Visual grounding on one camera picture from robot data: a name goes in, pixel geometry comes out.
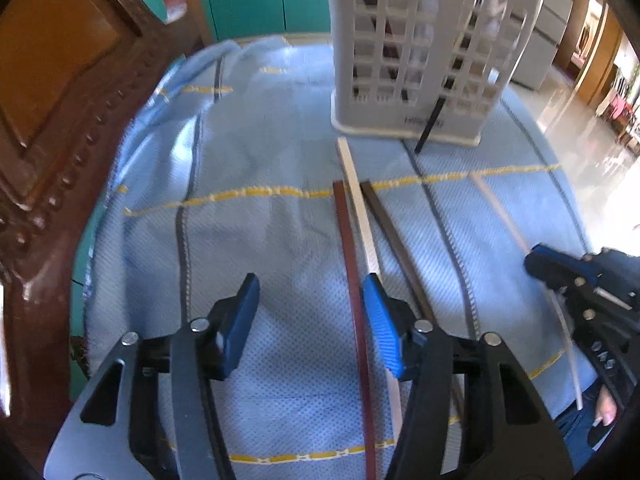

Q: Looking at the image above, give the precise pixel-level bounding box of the silver refrigerator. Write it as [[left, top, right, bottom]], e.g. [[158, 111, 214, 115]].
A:
[[512, 0, 573, 91]]

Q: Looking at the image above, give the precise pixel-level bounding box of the carved brown wooden chair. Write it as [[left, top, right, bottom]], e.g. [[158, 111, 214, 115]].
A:
[[1, 0, 213, 478]]

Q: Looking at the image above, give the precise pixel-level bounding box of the white plastic utensil basket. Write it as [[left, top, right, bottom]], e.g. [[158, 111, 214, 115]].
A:
[[329, 0, 544, 146]]

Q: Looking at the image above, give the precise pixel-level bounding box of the person's right hand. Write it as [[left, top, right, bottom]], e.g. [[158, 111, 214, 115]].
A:
[[593, 386, 617, 427]]

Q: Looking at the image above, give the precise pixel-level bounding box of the black chopstick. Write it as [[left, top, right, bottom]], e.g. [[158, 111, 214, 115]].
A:
[[414, 0, 488, 154]]

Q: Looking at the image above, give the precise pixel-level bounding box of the red-brown chopstick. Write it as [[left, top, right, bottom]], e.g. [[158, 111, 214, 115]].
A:
[[332, 181, 376, 479]]

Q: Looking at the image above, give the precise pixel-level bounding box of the blue checked tablecloth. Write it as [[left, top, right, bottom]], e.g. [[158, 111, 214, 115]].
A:
[[84, 37, 596, 479]]

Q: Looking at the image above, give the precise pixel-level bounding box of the dark red chopstick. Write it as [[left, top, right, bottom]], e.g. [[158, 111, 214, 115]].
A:
[[468, 171, 585, 412]]

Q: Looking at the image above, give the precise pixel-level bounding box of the cream chopstick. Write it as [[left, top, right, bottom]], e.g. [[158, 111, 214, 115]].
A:
[[336, 136, 402, 443]]

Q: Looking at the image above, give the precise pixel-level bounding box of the dark brown chopstick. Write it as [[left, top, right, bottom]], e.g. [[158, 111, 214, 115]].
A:
[[360, 181, 463, 414]]

